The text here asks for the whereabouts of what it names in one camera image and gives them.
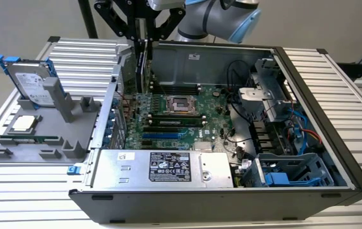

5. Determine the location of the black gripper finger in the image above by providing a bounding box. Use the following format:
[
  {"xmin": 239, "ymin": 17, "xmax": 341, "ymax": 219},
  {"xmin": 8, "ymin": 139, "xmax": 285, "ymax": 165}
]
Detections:
[
  {"xmin": 146, "ymin": 9, "xmax": 187, "ymax": 42},
  {"xmin": 94, "ymin": 0, "xmax": 138, "ymax": 41}
]

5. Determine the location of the blue wire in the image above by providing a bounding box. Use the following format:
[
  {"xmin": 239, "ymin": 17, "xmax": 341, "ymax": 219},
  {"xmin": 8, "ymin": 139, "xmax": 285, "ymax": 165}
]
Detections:
[{"xmin": 288, "ymin": 107, "xmax": 312, "ymax": 153}]

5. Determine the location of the silver CPU chip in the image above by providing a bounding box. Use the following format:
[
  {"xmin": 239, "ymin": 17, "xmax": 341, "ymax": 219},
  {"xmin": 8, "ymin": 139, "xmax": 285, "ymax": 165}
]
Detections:
[{"xmin": 11, "ymin": 116, "xmax": 39, "ymax": 131}]

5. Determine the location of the green motherboard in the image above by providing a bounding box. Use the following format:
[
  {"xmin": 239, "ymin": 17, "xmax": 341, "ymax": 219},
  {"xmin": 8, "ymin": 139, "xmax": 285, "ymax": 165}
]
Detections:
[{"xmin": 117, "ymin": 84, "xmax": 245, "ymax": 167}]

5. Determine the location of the small silver heatsink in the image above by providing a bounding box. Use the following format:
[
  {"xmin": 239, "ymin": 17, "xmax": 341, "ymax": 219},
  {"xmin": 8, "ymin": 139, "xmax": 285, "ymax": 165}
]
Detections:
[{"xmin": 194, "ymin": 141, "xmax": 215, "ymax": 151}]

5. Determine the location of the silver power supply unit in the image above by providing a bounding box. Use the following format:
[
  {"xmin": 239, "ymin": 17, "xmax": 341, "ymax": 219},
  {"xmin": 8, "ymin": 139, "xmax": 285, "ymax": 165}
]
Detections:
[{"xmin": 90, "ymin": 149, "xmax": 235, "ymax": 189}]

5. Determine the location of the blue expansion slot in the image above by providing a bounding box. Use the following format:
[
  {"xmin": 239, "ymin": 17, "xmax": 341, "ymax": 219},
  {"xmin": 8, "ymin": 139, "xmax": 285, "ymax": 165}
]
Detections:
[{"xmin": 142, "ymin": 132, "xmax": 182, "ymax": 140}]

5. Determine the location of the red wire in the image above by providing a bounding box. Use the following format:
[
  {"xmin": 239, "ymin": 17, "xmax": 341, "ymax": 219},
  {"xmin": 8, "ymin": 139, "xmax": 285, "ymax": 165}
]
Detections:
[{"xmin": 302, "ymin": 128, "xmax": 324, "ymax": 145}]

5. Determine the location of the black vertical pole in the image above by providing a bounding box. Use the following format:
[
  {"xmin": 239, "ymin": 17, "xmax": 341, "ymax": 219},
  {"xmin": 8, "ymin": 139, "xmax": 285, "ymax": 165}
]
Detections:
[{"xmin": 78, "ymin": 0, "xmax": 99, "ymax": 39}]

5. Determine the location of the grey plastic parts rack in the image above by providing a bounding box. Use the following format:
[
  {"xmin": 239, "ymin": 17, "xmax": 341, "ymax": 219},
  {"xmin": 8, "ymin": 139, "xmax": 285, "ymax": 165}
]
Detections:
[{"xmin": 0, "ymin": 76, "xmax": 102, "ymax": 164}]

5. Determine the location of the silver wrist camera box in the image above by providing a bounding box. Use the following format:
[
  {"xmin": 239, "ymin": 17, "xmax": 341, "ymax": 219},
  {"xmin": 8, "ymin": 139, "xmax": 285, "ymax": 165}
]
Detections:
[{"xmin": 147, "ymin": 0, "xmax": 187, "ymax": 11}]

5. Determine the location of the black grey PC case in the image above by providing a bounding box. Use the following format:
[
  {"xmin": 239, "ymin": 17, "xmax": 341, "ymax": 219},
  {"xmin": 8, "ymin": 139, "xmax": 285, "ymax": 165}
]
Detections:
[{"xmin": 68, "ymin": 39, "xmax": 362, "ymax": 225}]

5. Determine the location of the hard disk in blue carrier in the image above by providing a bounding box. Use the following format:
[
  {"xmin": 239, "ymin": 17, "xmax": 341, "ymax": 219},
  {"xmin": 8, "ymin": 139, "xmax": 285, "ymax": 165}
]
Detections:
[{"xmin": 0, "ymin": 55, "xmax": 59, "ymax": 110}]

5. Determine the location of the green graphics card black shroud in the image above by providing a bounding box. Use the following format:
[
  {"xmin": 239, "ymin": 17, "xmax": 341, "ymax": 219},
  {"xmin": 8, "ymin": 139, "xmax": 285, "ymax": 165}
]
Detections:
[{"xmin": 134, "ymin": 18, "xmax": 157, "ymax": 94}]

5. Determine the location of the green RAM stick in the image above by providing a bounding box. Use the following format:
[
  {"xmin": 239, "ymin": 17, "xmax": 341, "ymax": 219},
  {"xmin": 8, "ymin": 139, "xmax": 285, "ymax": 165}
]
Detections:
[
  {"xmin": 151, "ymin": 118, "xmax": 201, "ymax": 126},
  {"xmin": 0, "ymin": 135, "xmax": 59, "ymax": 141}
]

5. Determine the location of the grey metal drive bay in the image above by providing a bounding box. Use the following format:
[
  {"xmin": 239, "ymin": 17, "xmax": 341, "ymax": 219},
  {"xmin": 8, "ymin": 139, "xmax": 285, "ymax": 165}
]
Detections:
[{"xmin": 238, "ymin": 58, "xmax": 297, "ymax": 122}]

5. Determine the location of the metal CPU socket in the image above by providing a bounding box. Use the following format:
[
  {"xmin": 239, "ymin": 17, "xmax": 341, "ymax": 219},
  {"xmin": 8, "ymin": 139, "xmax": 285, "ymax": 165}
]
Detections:
[{"xmin": 165, "ymin": 94, "xmax": 195, "ymax": 113}]

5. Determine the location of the grey metal disk cage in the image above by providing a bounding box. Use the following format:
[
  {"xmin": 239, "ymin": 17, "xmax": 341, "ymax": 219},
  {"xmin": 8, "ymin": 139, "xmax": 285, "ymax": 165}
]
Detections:
[{"xmin": 243, "ymin": 152, "xmax": 337, "ymax": 188}]

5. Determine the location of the blue disk carrier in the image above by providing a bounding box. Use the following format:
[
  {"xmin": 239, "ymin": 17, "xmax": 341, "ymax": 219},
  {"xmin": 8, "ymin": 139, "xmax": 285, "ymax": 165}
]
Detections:
[{"xmin": 263, "ymin": 171, "xmax": 328, "ymax": 188}]

